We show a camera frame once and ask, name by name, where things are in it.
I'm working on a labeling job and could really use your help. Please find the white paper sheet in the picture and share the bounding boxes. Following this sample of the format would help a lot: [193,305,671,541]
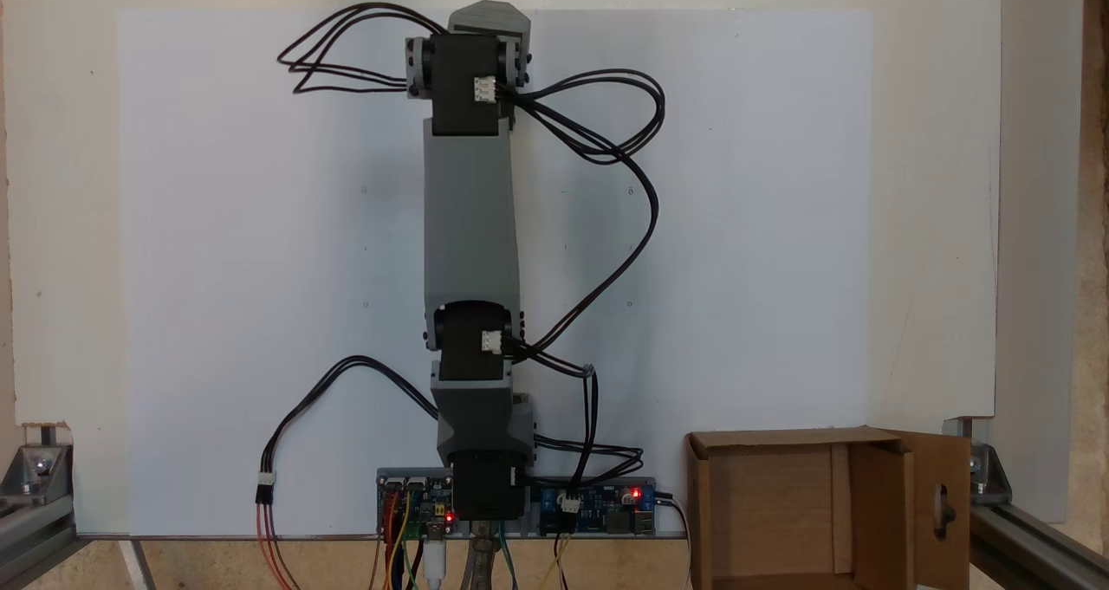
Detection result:
[117,8,872,538]

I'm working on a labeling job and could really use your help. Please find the blue circuit board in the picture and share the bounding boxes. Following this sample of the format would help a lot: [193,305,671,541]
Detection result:
[529,477,658,537]

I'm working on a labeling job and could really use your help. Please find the metal table clamp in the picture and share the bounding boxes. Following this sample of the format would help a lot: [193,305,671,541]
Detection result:
[462,521,509,590]

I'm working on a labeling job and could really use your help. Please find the brown cardboard box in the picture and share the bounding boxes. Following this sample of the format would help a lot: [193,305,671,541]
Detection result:
[684,426,973,590]

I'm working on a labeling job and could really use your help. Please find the black gripper motor cable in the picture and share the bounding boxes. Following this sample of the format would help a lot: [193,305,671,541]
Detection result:
[277,2,451,95]

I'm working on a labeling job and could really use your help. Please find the black wrist motor cable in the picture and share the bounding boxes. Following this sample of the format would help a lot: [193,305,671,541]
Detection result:
[498,68,666,366]

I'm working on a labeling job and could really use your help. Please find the black elbow motor cable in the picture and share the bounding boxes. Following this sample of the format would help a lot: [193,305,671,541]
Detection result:
[511,347,646,511]

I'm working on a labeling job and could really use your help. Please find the black cable with white connector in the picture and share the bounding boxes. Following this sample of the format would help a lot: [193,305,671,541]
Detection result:
[256,356,440,509]

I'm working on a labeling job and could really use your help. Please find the circuit board with jumper wires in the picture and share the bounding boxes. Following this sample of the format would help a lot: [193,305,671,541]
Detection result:
[376,467,457,541]

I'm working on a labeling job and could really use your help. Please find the yellow jumper wire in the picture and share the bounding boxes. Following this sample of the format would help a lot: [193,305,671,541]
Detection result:
[392,490,414,590]

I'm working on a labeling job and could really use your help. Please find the thin grey power cable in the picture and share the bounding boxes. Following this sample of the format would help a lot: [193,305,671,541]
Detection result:
[655,490,692,590]

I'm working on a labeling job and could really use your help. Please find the white usb cable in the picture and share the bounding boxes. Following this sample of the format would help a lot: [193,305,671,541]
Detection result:
[424,525,449,590]

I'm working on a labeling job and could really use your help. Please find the red and orange wires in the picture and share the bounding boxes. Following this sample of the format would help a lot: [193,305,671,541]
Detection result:
[256,503,301,590]

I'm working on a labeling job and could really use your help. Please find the aluminium frame corner bracket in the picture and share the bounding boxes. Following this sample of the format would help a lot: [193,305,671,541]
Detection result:
[943,417,1109,590]
[0,424,79,590]

